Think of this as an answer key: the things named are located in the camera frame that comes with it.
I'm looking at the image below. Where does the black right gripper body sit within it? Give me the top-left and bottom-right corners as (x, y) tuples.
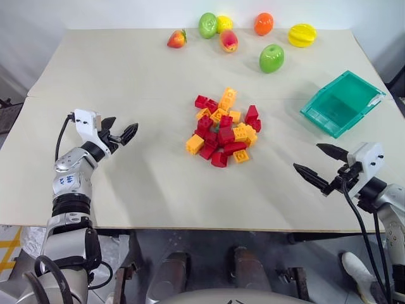
(320, 161), (363, 197)

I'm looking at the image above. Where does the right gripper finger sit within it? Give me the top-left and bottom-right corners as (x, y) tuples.
(316, 143), (349, 163)
(292, 163), (330, 191)

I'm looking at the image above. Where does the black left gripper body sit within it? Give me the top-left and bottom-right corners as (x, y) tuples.
(97, 127), (124, 150)

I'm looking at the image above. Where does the teal plastic bin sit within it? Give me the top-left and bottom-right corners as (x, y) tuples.
(299, 70), (387, 139)

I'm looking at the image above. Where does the white shoe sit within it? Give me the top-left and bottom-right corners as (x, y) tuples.
(340, 251), (379, 304)

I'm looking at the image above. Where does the red toy strawberry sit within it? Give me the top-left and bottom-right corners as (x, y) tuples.
(166, 28), (188, 49)

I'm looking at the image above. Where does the tall orange toy block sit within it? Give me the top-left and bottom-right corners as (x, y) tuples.
(218, 87), (239, 110)

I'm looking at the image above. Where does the yellow toy starfruit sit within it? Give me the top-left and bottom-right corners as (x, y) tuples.
(287, 22), (318, 49)

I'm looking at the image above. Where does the red yellow toy mango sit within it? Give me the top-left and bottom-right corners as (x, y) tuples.
(220, 29), (239, 53)

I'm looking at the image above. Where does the yellow toy lemon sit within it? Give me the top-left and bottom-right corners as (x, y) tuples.
(216, 15), (234, 34)

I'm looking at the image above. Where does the orange toy orange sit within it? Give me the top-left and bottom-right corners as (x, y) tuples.
(254, 12), (275, 37)

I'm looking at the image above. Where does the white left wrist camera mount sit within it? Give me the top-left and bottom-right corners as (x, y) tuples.
(70, 109), (112, 156)

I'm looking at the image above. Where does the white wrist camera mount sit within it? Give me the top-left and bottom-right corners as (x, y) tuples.
(346, 142), (385, 199)
(70, 109), (112, 156)

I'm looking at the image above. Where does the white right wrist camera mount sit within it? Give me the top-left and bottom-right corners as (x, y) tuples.
(346, 142), (385, 199)

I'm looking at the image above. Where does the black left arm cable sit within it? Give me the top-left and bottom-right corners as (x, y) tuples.
(54, 114), (76, 162)

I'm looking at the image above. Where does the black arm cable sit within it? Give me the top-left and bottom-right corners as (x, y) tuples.
(54, 114), (76, 162)
(340, 180), (395, 304)

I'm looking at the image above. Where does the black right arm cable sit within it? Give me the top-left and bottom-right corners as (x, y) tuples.
(340, 180), (395, 304)

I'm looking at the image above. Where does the dark metal bracket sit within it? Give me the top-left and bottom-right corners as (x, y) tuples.
(275, 267), (310, 300)

